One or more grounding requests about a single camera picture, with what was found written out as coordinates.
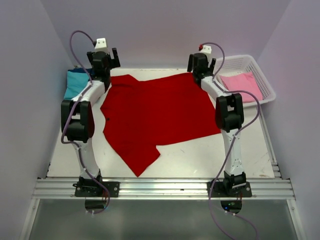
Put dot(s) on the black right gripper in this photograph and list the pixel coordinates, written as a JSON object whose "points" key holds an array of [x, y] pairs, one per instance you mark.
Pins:
{"points": [[212, 66]]}

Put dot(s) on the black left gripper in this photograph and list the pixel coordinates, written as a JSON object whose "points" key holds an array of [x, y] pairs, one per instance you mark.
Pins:
{"points": [[114, 60]]}

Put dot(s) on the red t-shirt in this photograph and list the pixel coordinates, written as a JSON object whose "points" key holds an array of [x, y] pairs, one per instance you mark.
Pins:
{"points": [[141, 115]]}

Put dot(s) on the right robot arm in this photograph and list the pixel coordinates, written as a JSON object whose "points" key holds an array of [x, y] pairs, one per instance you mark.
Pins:
{"points": [[229, 118]]}

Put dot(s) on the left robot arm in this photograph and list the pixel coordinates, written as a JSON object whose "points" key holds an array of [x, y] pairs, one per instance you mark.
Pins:
{"points": [[77, 120]]}

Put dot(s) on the folded navy blue t-shirt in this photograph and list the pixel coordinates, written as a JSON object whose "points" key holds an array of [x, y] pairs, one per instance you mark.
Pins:
{"points": [[82, 71]]}

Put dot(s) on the folded turquoise t-shirt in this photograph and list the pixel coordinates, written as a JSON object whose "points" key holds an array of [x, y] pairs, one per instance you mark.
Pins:
{"points": [[76, 83]]}

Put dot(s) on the white plastic basket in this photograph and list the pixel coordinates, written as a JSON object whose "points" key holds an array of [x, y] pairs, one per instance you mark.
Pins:
{"points": [[241, 72]]}

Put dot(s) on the folded pink t-shirt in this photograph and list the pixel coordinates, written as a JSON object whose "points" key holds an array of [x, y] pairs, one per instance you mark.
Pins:
{"points": [[243, 81]]}

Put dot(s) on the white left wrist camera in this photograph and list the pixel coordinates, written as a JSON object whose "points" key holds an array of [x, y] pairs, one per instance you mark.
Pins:
{"points": [[101, 45]]}

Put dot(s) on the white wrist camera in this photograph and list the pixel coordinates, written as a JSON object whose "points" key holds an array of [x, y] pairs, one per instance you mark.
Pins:
{"points": [[101, 45], [205, 49]]}

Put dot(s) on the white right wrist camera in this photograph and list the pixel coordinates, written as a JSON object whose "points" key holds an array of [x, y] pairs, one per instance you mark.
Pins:
{"points": [[205, 49]]}

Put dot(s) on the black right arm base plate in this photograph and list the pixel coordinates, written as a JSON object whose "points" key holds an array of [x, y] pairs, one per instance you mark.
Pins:
{"points": [[220, 191]]}

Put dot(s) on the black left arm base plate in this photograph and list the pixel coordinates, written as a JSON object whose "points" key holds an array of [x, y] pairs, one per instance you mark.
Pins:
{"points": [[89, 188]]}

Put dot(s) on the aluminium mounting rail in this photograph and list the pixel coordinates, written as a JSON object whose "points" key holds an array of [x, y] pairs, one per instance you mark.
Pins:
{"points": [[166, 189]]}

